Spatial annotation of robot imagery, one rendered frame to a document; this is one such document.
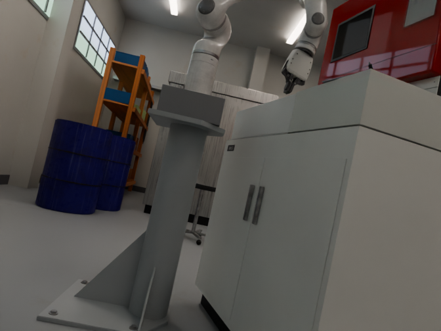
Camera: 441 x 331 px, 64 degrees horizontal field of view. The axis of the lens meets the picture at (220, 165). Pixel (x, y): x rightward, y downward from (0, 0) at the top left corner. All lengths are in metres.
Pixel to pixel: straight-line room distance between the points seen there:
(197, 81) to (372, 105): 0.76
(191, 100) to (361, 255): 0.83
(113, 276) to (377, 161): 1.12
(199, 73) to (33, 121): 3.82
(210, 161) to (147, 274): 3.27
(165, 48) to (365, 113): 7.73
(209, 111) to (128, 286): 0.80
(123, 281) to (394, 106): 1.20
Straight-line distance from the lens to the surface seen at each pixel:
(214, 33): 1.64
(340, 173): 0.95
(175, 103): 1.41
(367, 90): 0.98
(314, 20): 1.44
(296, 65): 1.44
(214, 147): 4.64
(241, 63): 8.49
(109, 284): 1.60
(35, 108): 5.13
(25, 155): 5.11
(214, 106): 1.40
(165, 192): 1.43
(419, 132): 1.09
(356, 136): 0.94
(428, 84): 1.74
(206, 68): 1.51
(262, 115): 1.47
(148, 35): 8.67
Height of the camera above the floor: 0.60
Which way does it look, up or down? 3 degrees up
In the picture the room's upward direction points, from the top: 12 degrees clockwise
